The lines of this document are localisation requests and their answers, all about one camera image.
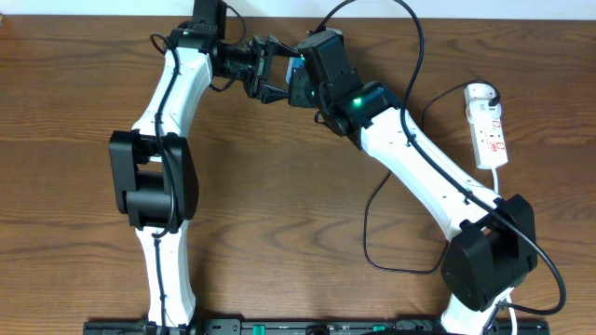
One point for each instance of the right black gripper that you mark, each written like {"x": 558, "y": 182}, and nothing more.
{"x": 300, "y": 87}

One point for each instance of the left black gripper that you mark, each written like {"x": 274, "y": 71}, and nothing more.
{"x": 260, "y": 66}

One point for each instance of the blue Galaxy smartphone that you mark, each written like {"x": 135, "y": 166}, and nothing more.
{"x": 292, "y": 70}

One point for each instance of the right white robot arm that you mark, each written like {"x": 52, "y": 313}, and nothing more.
{"x": 490, "y": 239}

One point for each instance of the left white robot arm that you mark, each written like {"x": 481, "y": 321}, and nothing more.
{"x": 154, "y": 175}

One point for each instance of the white power strip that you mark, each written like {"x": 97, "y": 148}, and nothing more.
{"x": 483, "y": 113}

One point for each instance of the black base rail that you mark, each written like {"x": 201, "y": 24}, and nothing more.
{"x": 229, "y": 326}

